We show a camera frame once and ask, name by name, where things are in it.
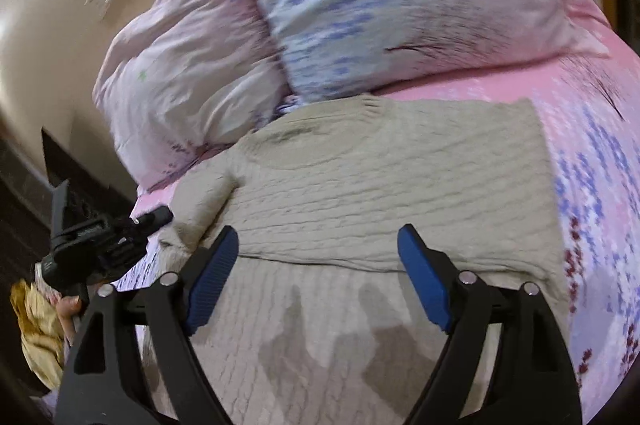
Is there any beige cable-knit sweater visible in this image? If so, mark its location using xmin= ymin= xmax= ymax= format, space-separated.
xmin=140 ymin=94 xmax=572 ymax=425

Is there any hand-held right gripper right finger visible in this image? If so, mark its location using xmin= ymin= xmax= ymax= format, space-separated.
xmin=396 ymin=223 xmax=583 ymax=425

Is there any pink floral bed sheet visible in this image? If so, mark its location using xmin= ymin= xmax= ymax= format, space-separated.
xmin=112 ymin=0 xmax=640 ymax=425

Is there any person's left hand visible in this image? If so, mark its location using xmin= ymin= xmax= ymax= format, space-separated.
xmin=56 ymin=294 xmax=85 ymax=337

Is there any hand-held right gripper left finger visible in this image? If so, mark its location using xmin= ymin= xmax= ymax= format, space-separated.
xmin=52 ymin=225 xmax=240 ymax=425

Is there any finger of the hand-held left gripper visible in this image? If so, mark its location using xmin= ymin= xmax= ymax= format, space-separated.
xmin=131 ymin=206 xmax=174 ymax=232

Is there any yellow cloth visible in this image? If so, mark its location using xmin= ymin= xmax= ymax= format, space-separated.
xmin=10 ymin=279 xmax=67 ymax=392

